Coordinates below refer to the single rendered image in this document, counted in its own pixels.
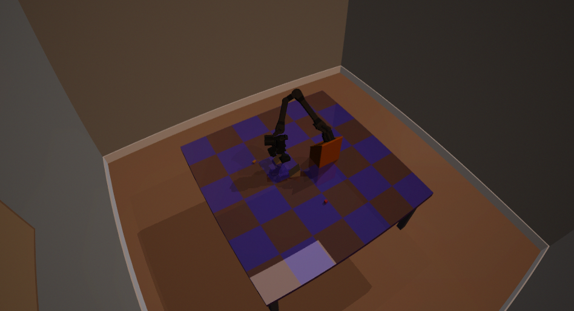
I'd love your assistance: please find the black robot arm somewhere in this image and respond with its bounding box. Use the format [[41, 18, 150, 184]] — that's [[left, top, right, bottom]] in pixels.
[[264, 89, 336, 157]]

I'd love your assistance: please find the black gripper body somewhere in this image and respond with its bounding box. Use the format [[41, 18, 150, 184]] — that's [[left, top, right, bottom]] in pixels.
[[276, 145, 291, 163]]

